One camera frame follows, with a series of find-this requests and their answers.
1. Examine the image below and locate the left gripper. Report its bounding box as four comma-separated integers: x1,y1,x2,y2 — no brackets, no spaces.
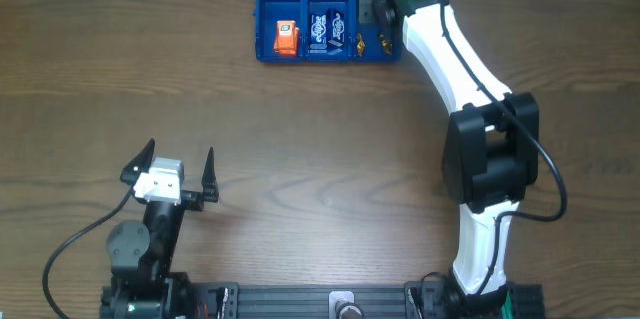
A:
119,138,220,213

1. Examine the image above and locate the blue candy pack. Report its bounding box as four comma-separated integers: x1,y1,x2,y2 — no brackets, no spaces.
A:
327,8,347,56
308,13,329,55

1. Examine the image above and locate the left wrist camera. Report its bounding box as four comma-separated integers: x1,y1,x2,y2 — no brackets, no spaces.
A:
132,157,185,205

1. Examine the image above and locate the black cable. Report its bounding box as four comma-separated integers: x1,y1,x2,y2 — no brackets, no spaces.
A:
437,0,569,295
42,186,136,319

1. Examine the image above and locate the mounting rail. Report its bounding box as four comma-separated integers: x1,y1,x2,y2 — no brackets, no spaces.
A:
99,282,546,319

